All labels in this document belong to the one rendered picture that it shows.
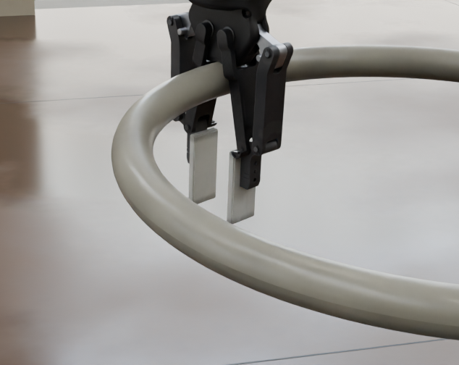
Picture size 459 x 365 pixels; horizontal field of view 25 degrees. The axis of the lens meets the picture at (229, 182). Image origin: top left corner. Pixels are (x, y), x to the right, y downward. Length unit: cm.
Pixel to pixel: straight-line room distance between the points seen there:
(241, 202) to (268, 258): 36
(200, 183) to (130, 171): 29
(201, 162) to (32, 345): 163
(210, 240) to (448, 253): 248
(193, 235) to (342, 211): 272
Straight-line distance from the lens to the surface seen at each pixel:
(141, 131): 76
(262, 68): 88
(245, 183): 93
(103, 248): 306
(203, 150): 97
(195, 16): 93
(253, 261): 60
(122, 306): 271
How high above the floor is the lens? 118
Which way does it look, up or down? 19 degrees down
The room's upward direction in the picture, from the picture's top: straight up
